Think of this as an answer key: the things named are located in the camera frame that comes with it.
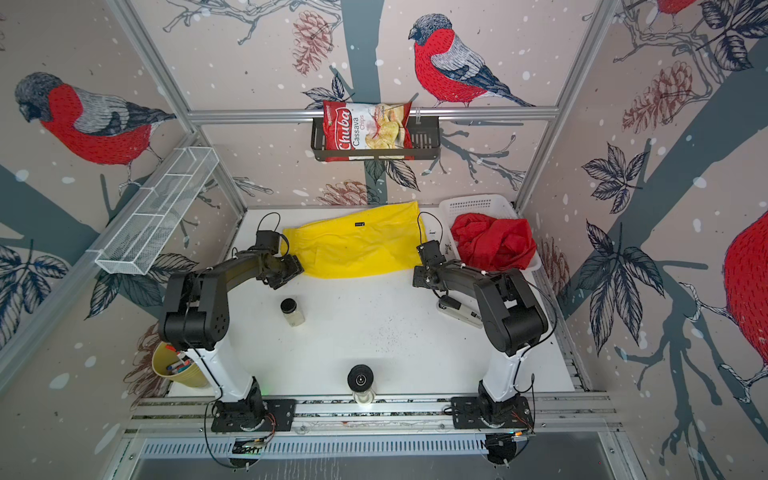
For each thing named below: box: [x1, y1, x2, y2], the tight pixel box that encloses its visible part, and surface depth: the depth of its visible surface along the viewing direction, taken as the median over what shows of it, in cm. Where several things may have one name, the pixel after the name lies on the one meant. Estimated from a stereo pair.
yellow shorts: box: [281, 202, 427, 279], surface depth 108 cm
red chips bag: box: [323, 100, 415, 162], surface depth 90 cm
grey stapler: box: [437, 295, 483, 329], surface depth 90 cm
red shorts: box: [451, 213, 537, 271], surface depth 97 cm
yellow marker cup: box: [152, 341, 209, 388], surface depth 73 cm
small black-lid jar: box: [280, 297, 306, 327], surface depth 86 cm
